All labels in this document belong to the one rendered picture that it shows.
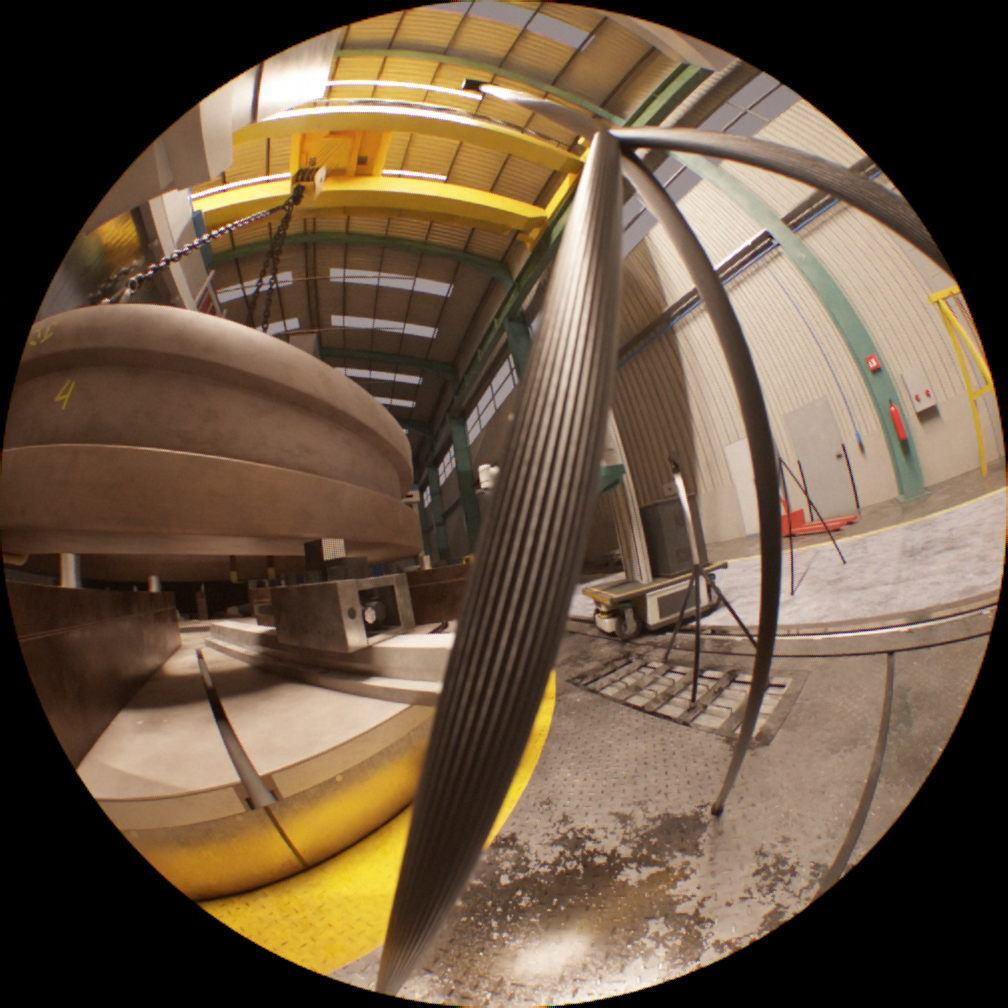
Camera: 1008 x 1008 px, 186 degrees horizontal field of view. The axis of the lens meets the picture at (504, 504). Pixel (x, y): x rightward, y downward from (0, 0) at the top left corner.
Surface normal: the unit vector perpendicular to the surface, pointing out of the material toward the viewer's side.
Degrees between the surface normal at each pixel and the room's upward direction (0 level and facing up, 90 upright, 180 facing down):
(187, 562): 90
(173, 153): 170
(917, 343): 90
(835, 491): 90
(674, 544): 90
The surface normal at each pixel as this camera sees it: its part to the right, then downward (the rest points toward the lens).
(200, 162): 0.11, 0.99
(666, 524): 0.01, -0.18
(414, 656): -0.36, -0.41
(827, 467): -0.91, 0.09
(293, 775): 0.85, -0.24
